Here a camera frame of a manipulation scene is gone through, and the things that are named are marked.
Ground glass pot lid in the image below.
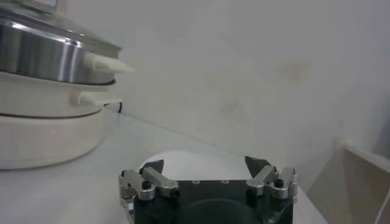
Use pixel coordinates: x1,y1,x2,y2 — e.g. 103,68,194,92
0,0,122,58

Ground white round plate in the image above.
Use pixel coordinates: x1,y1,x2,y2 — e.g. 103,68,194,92
136,150,254,181

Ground perforated steel steamer basket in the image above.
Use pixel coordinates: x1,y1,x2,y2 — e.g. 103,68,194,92
0,12,135,85

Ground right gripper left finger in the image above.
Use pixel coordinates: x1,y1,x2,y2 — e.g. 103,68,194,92
118,159,180,201

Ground black pot power cord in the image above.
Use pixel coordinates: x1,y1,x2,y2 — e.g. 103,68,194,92
105,102,123,114

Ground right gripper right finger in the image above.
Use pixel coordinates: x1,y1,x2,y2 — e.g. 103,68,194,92
244,155,298,200

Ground cream electric cooking pot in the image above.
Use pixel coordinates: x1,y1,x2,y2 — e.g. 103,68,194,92
0,71,123,170

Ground white laptop cable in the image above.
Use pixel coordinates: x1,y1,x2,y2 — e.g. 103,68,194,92
374,188,390,224

